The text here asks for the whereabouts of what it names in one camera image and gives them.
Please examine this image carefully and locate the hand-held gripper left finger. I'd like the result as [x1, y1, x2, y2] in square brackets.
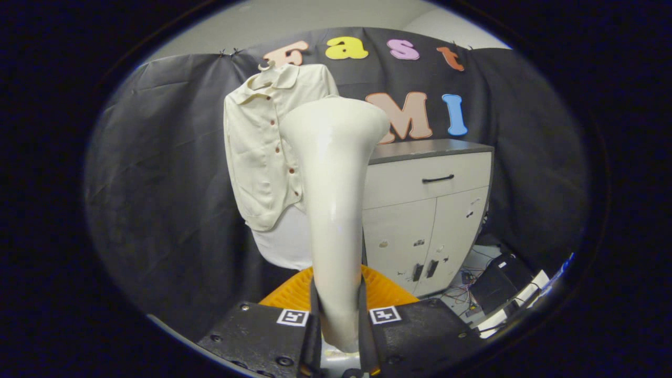
[197, 265, 322, 378]

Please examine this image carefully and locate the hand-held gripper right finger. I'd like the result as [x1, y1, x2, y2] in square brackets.
[359, 265, 486, 378]

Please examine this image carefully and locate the white garment steamer head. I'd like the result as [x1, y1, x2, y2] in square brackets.
[282, 97, 391, 353]

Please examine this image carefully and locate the cream button-up shirt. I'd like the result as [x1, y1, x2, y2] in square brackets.
[223, 64, 341, 233]

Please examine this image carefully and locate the black box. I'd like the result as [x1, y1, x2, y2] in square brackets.
[469, 253, 533, 316]

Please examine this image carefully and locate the white ironing board pad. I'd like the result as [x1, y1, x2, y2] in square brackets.
[251, 202, 316, 271]

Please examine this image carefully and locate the beige cabinet with grey top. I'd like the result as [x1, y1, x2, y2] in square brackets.
[361, 139, 495, 297]

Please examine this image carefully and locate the black backdrop cloth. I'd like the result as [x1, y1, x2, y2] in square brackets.
[84, 26, 589, 329]

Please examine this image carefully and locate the bundle of coloured cables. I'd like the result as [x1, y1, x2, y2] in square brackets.
[438, 247, 505, 316]

